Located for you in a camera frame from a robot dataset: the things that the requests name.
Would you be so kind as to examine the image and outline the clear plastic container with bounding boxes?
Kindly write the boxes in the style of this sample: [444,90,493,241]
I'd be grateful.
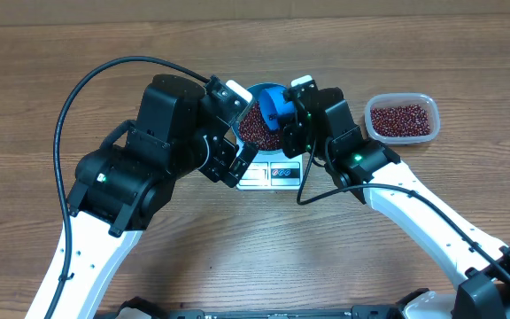
[364,93,441,145]

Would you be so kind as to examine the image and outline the red beans in bowl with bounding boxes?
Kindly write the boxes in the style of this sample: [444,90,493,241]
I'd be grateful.
[238,102,282,151]

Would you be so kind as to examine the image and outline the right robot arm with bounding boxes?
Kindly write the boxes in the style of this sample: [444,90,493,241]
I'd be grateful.
[278,82,510,318]

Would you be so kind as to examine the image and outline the blue plastic measuring scoop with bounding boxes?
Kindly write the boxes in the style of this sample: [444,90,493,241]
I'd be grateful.
[259,83,296,131]

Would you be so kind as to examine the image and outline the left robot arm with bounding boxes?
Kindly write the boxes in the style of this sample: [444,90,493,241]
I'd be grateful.
[27,74,257,318]

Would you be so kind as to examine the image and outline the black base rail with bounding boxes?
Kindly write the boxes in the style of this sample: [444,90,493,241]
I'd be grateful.
[95,296,475,319]

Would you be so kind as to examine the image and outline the white digital kitchen scale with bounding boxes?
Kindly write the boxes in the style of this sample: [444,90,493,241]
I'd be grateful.
[236,150,304,191]

